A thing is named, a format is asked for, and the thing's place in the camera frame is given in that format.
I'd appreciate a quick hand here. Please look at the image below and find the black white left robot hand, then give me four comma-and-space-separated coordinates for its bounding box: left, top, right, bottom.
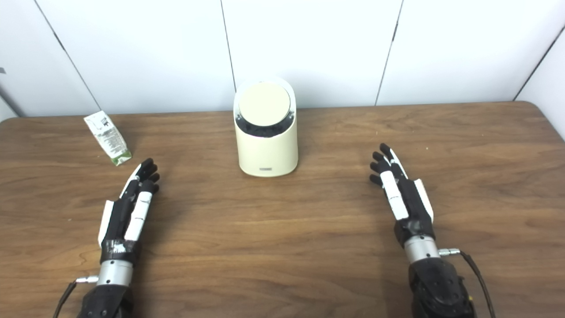
97, 158, 160, 264

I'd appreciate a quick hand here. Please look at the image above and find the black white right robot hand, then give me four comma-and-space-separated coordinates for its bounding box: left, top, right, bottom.
369, 143, 435, 248

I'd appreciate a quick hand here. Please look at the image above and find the white green milk carton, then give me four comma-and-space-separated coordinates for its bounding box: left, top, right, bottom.
84, 110, 132, 167

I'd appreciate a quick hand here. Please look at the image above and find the round cream bin lid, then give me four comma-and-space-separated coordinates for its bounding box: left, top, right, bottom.
237, 82, 292, 125

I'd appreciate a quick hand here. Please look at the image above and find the cream-colored bin body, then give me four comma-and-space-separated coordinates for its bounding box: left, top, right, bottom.
233, 77, 299, 178

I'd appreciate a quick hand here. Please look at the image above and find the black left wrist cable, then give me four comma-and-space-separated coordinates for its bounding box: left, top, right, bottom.
53, 276, 98, 318

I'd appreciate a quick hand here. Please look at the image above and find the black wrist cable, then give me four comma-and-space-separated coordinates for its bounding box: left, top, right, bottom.
438, 248, 496, 318
53, 276, 98, 318

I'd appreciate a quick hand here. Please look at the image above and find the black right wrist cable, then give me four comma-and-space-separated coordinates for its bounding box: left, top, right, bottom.
438, 248, 496, 318

